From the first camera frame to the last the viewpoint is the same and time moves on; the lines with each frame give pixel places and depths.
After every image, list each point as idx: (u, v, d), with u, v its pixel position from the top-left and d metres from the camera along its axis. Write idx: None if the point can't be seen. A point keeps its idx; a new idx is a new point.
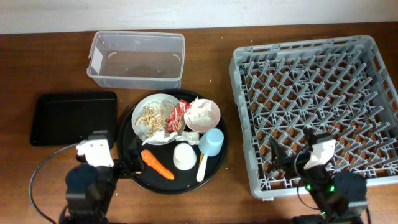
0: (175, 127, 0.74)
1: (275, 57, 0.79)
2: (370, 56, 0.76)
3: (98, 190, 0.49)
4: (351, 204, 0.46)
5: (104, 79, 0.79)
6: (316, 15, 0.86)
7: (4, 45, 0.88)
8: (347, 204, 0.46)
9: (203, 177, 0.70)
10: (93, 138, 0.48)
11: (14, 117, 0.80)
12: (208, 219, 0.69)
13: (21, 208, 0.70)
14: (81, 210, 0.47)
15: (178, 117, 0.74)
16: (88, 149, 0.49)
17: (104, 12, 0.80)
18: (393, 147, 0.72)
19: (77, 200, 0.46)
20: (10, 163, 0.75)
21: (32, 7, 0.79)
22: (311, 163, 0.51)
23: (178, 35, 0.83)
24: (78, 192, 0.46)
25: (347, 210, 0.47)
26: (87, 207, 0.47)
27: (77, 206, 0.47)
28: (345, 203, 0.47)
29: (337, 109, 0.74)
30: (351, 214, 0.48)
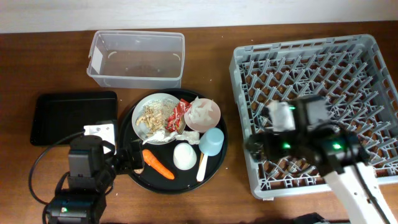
0: (175, 127, 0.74)
1: (275, 56, 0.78)
2: (370, 55, 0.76)
3: (101, 160, 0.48)
4: (311, 102, 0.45)
5: (104, 79, 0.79)
6: (316, 14, 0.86)
7: (4, 44, 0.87)
8: (306, 111, 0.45)
9: (203, 177, 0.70)
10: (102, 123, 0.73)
11: (14, 116, 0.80)
12: (208, 219, 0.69)
13: (21, 208, 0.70)
14: (81, 176, 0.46)
15: (178, 117, 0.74)
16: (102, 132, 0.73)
17: (104, 10, 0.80)
18: (393, 147, 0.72)
19: (79, 160, 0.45)
20: (10, 163, 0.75)
21: (31, 7, 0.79)
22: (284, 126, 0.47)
23: (178, 34, 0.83)
24: (78, 154, 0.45)
25: (310, 115, 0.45)
26: (87, 172, 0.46)
27: (78, 167, 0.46)
28: (305, 112, 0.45)
29: (337, 109, 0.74)
30: (318, 120, 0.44)
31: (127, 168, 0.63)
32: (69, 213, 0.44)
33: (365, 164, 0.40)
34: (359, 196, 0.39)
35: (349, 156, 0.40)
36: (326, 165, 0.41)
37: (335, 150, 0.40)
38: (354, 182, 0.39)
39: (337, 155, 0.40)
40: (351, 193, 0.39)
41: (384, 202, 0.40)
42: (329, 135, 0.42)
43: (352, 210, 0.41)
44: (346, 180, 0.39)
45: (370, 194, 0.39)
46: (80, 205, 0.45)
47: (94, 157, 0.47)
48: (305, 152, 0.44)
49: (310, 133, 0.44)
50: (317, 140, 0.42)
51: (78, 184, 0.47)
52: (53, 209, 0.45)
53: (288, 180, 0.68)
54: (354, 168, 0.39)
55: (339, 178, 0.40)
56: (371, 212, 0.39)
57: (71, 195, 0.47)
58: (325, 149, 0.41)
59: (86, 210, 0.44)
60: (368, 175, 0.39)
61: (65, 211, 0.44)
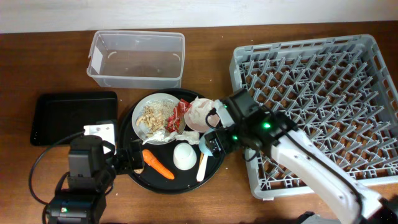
0: (175, 127, 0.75)
1: (275, 56, 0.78)
2: (370, 55, 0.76)
3: (100, 160, 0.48)
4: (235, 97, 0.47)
5: (104, 79, 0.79)
6: (316, 14, 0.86)
7: (4, 44, 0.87)
8: (237, 106, 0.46)
9: (203, 177, 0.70)
10: (101, 123, 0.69)
11: (13, 116, 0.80)
12: (208, 219, 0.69)
13: (21, 208, 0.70)
14: (81, 176, 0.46)
15: (178, 117, 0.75)
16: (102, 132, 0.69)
17: (104, 10, 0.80)
18: (393, 147, 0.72)
19: (79, 160, 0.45)
20: (10, 163, 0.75)
21: (31, 7, 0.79)
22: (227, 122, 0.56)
23: (178, 34, 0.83)
24: (78, 154, 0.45)
25: (239, 107, 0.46)
26: (87, 173, 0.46)
27: (77, 167, 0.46)
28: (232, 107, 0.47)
29: (337, 109, 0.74)
30: (244, 109, 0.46)
31: (127, 168, 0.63)
32: (69, 214, 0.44)
33: (293, 132, 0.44)
34: (301, 157, 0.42)
35: (278, 130, 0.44)
36: (267, 147, 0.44)
37: (266, 130, 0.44)
38: (288, 148, 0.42)
39: (269, 134, 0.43)
40: (292, 158, 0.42)
41: (329, 160, 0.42)
42: (258, 117, 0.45)
43: (308, 177, 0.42)
44: (283, 149, 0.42)
45: (307, 151, 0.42)
46: (80, 205, 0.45)
47: (94, 157, 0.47)
48: (247, 141, 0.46)
49: (242, 121, 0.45)
50: (250, 127, 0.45)
51: (78, 184, 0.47)
52: (53, 209, 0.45)
53: (288, 180, 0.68)
54: (287, 137, 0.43)
55: (278, 151, 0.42)
56: (319, 171, 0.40)
57: (71, 195, 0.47)
58: (260, 135, 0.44)
59: (86, 210, 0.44)
60: (301, 138, 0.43)
61: (65, 211, 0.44)
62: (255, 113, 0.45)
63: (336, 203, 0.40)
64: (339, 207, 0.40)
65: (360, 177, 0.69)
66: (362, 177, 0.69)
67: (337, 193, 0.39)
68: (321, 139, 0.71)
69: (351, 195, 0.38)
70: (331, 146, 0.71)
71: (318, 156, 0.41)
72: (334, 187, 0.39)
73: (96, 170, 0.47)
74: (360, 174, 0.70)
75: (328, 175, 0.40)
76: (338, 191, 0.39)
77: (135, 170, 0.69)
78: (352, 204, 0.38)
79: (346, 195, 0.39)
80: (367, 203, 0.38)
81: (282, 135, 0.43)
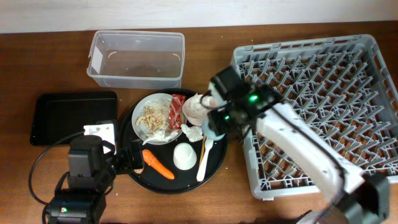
0: (178, 123, 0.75)
1: (275, 56, 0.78)
2: (370, 55, 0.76)
3: (100, 160, 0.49)
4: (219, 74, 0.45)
5: (104, 79, 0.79)
6: (316, 14, 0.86)
7: (4, 44, 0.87)
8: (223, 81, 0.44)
9: (203, 177, 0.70)
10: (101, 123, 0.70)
11: (14, 116, 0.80)
12: (208, 219, 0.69)
13: (21, 208, 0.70)
14: (81, 176, 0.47)
15: (177, 112, 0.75)
16: (102, 132, 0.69)
17: (104, 10, 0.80)
18: (393, 147, 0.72)
19: (79, 160, 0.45)
20: (10, 163, 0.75)
21: (31, 7, 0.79)
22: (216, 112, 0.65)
23: (178, 34, 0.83)
24: (79, 153, 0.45)
25: (226, 83, 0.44)
26: (87, 173, 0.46)
27: (78, 167, 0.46)
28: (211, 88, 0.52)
29: (337, 109, 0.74)
30: (231, 83, 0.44)
31: (127, 168, 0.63)
32: (69, 214, 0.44)
33: (278, 106, 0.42)
34: (284, 128, 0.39)
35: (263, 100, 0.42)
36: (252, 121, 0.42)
37: (254, 102, 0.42)
38: (274, 121, 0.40)
39: (255, 106, 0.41)
40: (278, 131, 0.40)
41: (311, 133, 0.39)
42: (245, 91, 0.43)
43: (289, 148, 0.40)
44: (269, 121, 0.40)
45: (293, 124, 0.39)
46: (80, 205, 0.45)
47: (94, 157, 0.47)
48: (236, 116, 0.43)
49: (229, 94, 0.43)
50: (236, 98, 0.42)
51: (78, 184, 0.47)
52: (53, 209, 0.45)
53: (288, 180, 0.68)
54: (273, 110, 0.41)
55: (265, 124, 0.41)
56: (305, 142, 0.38)
57: (71, 195, 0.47)
58: (249, 107, 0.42)
59: (86, 210, 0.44)
60: (286, 111, 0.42)
61: (65, 211, 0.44)
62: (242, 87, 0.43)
63: (323, 178, 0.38)
64: (324, 182, 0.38)
65: None
66: None
67: (320, 167, 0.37)
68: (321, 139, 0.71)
69: (334, 171, 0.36)
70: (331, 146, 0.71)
71: (302, 128, 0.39)
72: (314, 160, 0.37)
73: (96, 170, 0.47)
74: None
75: (308, 147, 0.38)
76: (321, 166, 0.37)
77: (135, 170, 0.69)
78: (336, 178, 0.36)
79: (330, 168, 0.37)
80: (351, 178, 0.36)
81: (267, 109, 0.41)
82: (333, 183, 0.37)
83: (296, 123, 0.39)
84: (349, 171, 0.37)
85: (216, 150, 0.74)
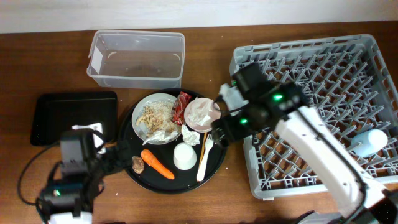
0: (180, 119, 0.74)
1: (275, 56, 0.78)
2: (370, 55, 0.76)
3: (93, 150, 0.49)
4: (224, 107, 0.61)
5: (104, 79, 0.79)
6: (316, 14, 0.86)
7: (4, 44, 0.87)
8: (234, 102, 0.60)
9: (203, 177, 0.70)
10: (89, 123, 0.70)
11: (14, 116, 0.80)
12: (208, 219, 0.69)
13: (22, 208, 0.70)
14: (74, 161, 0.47)
15: (183, 109, 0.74)
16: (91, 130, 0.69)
17: (104, 10, 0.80)
18: (393, 147, 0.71)
19: (74, 144, 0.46)
20: (10, 163, 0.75)
21: (31, 7, 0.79)
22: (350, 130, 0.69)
23: (178, 34, 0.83)
24: (73, 137, 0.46)
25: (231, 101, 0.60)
26: (80, 157, 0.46)
27: (71, 150, 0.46)
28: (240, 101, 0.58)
29: (337, 109, 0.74)
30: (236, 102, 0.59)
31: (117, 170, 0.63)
32: (62, 197, 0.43)
33: (305, 107, 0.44)
34: (310, 134, 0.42)
35: (288, 105, 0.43)
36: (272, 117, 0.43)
37: (277, 100, 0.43)
38: (300, 126, 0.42)
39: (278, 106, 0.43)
40: (301, 137, 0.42)
41: (340, 147, 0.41)
42: (267, 88, 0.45)
43: (307, 154, 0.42)
44: (291, 124, 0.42)
45: (318, 132, 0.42)
46: (72, 187, 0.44)
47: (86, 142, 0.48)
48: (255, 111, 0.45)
49: (250, 93, 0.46)
50: (257, 96, 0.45)
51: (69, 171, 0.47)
52: (45, 194, 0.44)
53: (288, 180, 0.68)
54: (298, 112, 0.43)
55: (287, 127, 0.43)
56: (324, 150, 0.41)
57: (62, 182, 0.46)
58: (271, 102, 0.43)
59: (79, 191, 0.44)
60: (298, 125, 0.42)
61: (58, 195, 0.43)
62: (250, 103, 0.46)
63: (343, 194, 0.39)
64: (339, 194, 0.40)
65: None
66: None
67: (341, 180, 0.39)
68: None
69: (355, 183, 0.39)
70: None
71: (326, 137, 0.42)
72: (332, 162, 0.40)
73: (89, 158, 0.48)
74: None
75: (334, 155, 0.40)
76: (341, 180, 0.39)
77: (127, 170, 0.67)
78: (357, 193, 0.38)
79: (351, 182, 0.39)
80: (370, 194, 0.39)
81: (289, 114, 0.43)
82: (350, 196, 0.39)
83: (319, 130, 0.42)
84: (346, 180, 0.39)
85: (216, 150, 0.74)
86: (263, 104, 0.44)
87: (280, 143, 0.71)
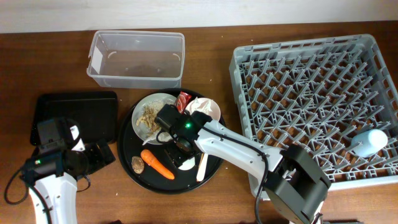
0: None
1: (275, 56, 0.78)
2: (370, 55, 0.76)
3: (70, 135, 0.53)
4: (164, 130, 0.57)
5: (104, 79, 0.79)
6: (316, 14, 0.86)
7: (4, 44, 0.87)
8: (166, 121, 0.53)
9: (203, 177, 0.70)
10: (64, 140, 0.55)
11: (14, 115, 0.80)
12: (208, 219, 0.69)
13: (22, 208, 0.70)
14: (52, 140, 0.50)
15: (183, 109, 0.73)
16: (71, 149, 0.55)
17: (104, 10, 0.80)
18: (393, 147, 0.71)
19: (49, 126, 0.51)
20: (10, 163, 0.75)
21: (32, 7, 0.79)
22: (350, 130, 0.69)
23: (178, 34, 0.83)
24: (50, 121, 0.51)
25: (166, 119, 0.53)
26: (56, 136, 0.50)
27: (48, 129, 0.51)
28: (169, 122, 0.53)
29: (337, 109, 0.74)
30: (170, 119, 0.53)
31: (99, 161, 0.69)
32: (43, 165, 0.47)
33: (208, 123, 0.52)
34: (214, 140, 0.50)
35: (198, 127, 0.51)
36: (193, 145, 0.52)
37: (188, 129, 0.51)
38: (206, 135, 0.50)
39: (191, 132, 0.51)
40: (210, 144, 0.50)
41: (239, 136, 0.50)
42: (180, 121, 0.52)
43: (222, 154, 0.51)
44: (201, 139, 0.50)
45: (219, 134, 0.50)
46: (51, 156, 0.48)
47: (61, 125, 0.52)
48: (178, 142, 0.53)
49: (172, 128, 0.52)
50: (178, 131, 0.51)
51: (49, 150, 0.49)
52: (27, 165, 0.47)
53: None
54: (204, 129, 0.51)
55: (201, 144, 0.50)
56: (229, 147, 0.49)
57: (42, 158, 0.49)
58: (190, 134, 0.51)
59: (59, 157, 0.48)
60: (203, 134, 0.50)
61: (38, 162, 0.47)
62: (178, 135, 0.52)
63: (254, 170, 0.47)
64: (255, 172, 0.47)
65: (360, 177, 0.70)
66: (362, 177, 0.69)
67: (247, 159, 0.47)
68: (321, 139, 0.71)
69: (257, 158, 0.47)
70: (331, 146, 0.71)
71: (227, 135, 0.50)
72: (239, 152, 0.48)
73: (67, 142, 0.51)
74: (360, 174, 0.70)
75: (237, 147, 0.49)
76: (247, 159, 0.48)
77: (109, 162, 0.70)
78: (260, 163, 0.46)
79: (254, 158, 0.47)
80: (272, 160, 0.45)
81: (199, 133, 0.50)
82: (259, 170, 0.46)
83: (222, 132, 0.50)
84: (252, 158, 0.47)
85: None
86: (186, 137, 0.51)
87: (280, 143, 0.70)
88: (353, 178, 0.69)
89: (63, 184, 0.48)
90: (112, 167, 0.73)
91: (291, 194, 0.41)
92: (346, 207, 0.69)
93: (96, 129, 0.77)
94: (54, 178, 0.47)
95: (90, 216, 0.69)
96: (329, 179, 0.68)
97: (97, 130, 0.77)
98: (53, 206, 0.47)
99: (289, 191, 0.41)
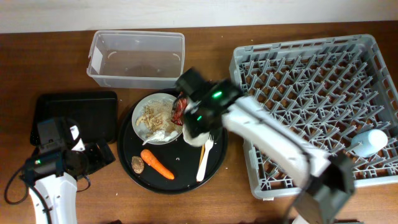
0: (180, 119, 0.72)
1: (275, 56, 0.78)
2: (370, 55, 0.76)
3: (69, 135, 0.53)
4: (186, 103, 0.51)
5: (104, 79, 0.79)
6: (316, 14, 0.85)
7: (4, 44, 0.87)
8: (188, 84, 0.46)
9: (203, 177, 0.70)
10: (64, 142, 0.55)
11: (14, 115, 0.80)
12: (208, 219, 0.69)
13: (22, 208, 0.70)
14: (51, 140, 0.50)
15: None
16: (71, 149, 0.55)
17: (104, 10, 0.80)
18: (393, 147, 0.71)
19: (48, 126, 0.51)
20: (11, 163, 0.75)
21: (31, 7, 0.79)
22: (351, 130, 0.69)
23: (178, 34, 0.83)
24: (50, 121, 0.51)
25: (191, 83, 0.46)
26: (56, 135, 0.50)
27: (48, 130, 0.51)
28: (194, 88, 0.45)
29: (337, 109, 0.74)
30: (196, 85, 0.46)
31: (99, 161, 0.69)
32: (43, 165, 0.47)
33: (242, 99, 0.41)
34: (250, 121, 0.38)
35: (227, 98, 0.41)
36: (218, 117, 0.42)
37: (216, 98, 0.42)
38: (237, 112, 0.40)
39: (219, 101, 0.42)
40: (242, 124, 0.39)
41: (280, 123, 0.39)
42: (208, 89, 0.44)
43: (253, 138, 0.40)
44: (234, 115, 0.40)
45: (257, 116, 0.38)
46: (51, 157, 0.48)
47: (60, 124, 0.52)
48: (201, 112, 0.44)
49: (196, 94, 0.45)
50: (201, 98, 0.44)
51: (48, 150, 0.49)
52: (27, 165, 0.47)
53: (288, 180, 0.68)
54: (236, 104, 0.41)
55: (229, 118, 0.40)
56: (269, 132, 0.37)
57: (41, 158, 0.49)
58: (213, 104, 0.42)
59: (58, 158, 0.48)
60: (236, 112, 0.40)
61: (38, 163, 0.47)
62: (199, 102, 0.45)
63: (290, 166, 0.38)
64: (292, 170, 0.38)
65: (360, 177, 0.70)
66: (362, 177, 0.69)
67: (285, 155, 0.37)
68: (321, 139, 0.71)
69: (301, 156, 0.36)
70: (331, 146, 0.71)
71: (268, 119, 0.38)
72: (280, 144, 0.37)
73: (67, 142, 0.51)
74: (360, 174, 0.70)
75: (274, 136, 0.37)
76: (286, 154, 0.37)
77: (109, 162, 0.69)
78: (304, 164, 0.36)
79: (297, 155, 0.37)
80: (316, 161, 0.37)
81: (231, 107, 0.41)
82: (298, 168, 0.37)
83: (261, 114, 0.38)
84: (292, 155, 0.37)
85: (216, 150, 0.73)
86: (209, 106, 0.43)
87: None
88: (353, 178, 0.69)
89: (63, 184, 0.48)
90: (112, 167, 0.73)
91: (335, 201, 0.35)
92: (346, 207, 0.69)
93: (96, 129, 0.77)
94: (54, 178, 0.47)
95: (90, 216, 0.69)
96: None
97: (97, 130, 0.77)
98: (53, 205, 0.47)
99: (328, 201, 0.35)
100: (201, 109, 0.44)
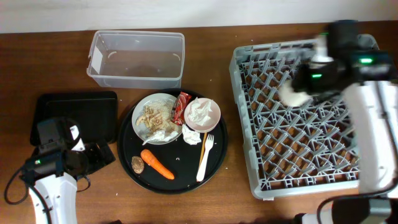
0: (180, 119, 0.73)
1: (275, 56, 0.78)
2: None
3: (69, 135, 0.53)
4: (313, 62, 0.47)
5: (104, 79, 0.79)
6: (316, 14, 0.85)
7: (5, 44, 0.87)
8: (345, 33, 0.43)
9: (203, 177, 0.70)
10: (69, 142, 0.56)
11: (15, 115, 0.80)
12: (208, 219, 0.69)
13: (22, 208, 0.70)
14: (51, 140, 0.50)
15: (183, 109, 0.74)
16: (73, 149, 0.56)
17: (104, 10, 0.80)
18: None
19: (48, 126, 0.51)
20: (11, 163, 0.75)
21: (31, 7, 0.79)
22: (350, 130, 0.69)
23: (178, 34, 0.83)
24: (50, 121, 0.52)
25: (343, 34, 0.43)
26: (56, 135, 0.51)
27: (47, 130, 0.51)
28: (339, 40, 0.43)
29: (337, 109, 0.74)
30: (346, 37, 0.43)
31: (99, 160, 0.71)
32: (43, 165, 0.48)
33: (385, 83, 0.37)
34: (374, 107, 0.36)
35: (377, 68, 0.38)
36: (346, 78, 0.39)
37: (365, 61, 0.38)
38: (369, 93, 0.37)
39: (364, 66, 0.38)
40: (364, 104, 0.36)
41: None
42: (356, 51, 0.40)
43: (356, 119, 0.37)
44: (365, 89, 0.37)
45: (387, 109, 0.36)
46: (51, 157, 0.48)
47: (60, 124, 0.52)
48: (329, 68, 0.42)
49: (343, 50, 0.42)
50: (344, 54, 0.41)
51: (48, 150, 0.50)
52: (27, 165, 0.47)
53: (288, 180, 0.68)
54: (375, 86, 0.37)
55: (357, 88, 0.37)
56: (379, 129, 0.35)
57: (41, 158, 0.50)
58: (352, 60, 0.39)
59: (58, 158, 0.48)
60: (369, 93, 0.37)
61: (39, 163, 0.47)
62: (332, 60, 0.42)
63: (370, 169, 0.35)
64: (368, 173, 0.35)
65: None
66: None
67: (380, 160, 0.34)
68: (321, 139, 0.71)
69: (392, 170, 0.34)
70: (331, 146, 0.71)
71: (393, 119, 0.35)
72: (384, 144, 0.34)
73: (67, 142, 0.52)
74: None
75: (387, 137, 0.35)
76: (380, 161, 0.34)
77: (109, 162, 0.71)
78: (388, 179, 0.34)
79: (389, 168, 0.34)
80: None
81: (369, 81, 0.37)
82: (379, 180, 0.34)
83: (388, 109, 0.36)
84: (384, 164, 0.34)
85: (216, 150, 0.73)
86: (342, 61, 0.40)
87: (280, 143, 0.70)
88: (354, 178, 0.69)
89: (63, 184, 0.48)
90: (112, 167, 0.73)
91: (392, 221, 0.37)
92: None
93: (96, 129, 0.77)
94: (54, 178, 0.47)
95: (90, 216, 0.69)
96: (329, 179, 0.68)
97: (97, 130, 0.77)
98: (53, 206, 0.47)
99: None
100: (331, 65, 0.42)
